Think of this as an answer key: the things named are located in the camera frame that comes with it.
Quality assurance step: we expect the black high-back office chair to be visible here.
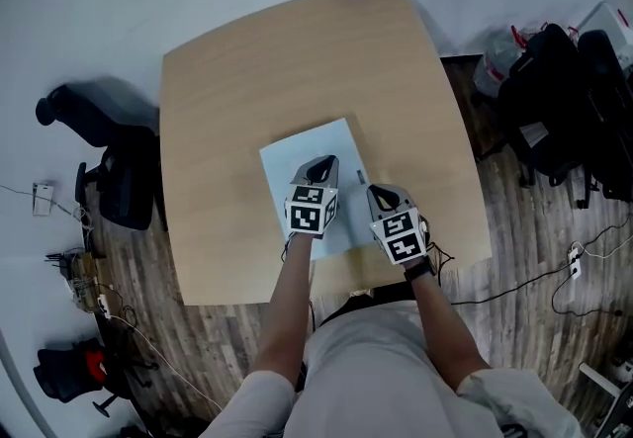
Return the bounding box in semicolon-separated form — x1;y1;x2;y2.
577;29;633;204

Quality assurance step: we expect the black mesh office chair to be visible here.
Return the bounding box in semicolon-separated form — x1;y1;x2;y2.
496;22;595;211

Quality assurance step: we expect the person's left forearm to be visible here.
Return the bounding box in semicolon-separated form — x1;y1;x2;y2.
250;230;317;389

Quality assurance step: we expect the person's right forearm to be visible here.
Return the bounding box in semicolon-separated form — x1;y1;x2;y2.
405;272;492;394

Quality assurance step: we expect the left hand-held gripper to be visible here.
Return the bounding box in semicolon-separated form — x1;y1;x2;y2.
284;154;341;240

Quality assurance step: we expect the long white cable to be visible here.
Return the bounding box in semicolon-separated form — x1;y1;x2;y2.
106;311;225;413

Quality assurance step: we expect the long black cable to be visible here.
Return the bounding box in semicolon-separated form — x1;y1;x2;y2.
450;213;633;318

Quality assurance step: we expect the white wall device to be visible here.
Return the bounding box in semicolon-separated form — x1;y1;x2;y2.
31;182;55;218

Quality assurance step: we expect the clear plastic bag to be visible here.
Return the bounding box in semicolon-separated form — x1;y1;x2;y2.
471;25;527;100

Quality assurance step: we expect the white power strip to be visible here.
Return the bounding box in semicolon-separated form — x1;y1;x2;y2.
567;242;584;280

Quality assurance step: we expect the person's white shirt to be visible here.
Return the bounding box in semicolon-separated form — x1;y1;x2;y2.
197;300;585;438

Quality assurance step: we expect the white furniture frame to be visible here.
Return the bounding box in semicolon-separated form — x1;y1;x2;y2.
578;360;633;430

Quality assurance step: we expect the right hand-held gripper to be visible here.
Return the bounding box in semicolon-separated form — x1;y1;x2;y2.
355;169;429;266

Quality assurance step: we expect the white box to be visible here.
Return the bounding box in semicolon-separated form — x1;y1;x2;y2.
577;0;633;72

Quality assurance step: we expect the white book item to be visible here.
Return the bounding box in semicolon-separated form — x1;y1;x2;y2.
258;117;378;262

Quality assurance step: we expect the black wristband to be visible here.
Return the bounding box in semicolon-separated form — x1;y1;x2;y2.
403;257;437;283

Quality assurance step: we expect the black chair with red part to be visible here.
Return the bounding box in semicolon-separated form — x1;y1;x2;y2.
33;337;160;419

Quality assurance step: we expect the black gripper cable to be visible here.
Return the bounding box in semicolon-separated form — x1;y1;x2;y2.
425;227;455;277

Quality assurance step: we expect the cardboard box with cables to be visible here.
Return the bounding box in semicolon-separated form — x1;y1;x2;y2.
44;247;113;321

